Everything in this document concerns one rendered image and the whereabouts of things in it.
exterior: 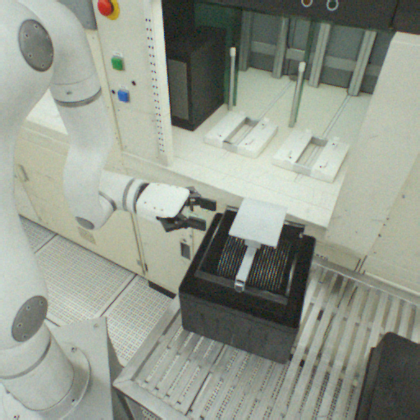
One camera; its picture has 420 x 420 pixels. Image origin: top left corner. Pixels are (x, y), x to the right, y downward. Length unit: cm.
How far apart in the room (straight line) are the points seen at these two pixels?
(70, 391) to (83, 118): 60
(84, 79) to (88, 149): 14
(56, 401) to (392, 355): 73
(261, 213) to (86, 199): 37
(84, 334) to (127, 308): 93
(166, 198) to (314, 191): 55
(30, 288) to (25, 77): 31
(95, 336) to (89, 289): 105
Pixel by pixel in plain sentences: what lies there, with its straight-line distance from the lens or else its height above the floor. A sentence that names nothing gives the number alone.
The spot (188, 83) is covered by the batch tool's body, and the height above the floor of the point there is 106.
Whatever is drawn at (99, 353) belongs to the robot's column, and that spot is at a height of 76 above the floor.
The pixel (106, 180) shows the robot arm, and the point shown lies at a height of 110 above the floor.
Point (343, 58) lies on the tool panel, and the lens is 182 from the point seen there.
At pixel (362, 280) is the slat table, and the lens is 115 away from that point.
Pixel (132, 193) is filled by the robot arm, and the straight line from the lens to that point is 83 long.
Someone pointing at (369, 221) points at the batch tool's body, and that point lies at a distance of 98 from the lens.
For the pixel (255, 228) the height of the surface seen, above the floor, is 108.
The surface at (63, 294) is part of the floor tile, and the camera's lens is 208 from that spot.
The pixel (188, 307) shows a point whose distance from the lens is 88.
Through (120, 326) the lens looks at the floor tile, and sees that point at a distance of 189.
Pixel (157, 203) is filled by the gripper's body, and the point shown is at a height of 108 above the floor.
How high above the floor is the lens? 164
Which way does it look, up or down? 44 degrees down
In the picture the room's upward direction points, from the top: straight up
